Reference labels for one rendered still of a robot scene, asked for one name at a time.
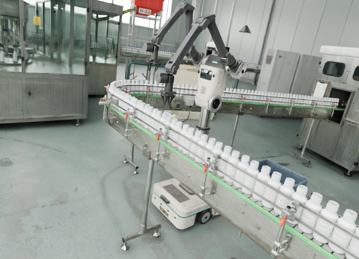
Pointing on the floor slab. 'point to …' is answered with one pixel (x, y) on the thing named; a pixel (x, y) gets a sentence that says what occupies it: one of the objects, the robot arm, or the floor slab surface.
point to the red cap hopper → (149, 7)
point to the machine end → (350, 91)
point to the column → (196, 2)
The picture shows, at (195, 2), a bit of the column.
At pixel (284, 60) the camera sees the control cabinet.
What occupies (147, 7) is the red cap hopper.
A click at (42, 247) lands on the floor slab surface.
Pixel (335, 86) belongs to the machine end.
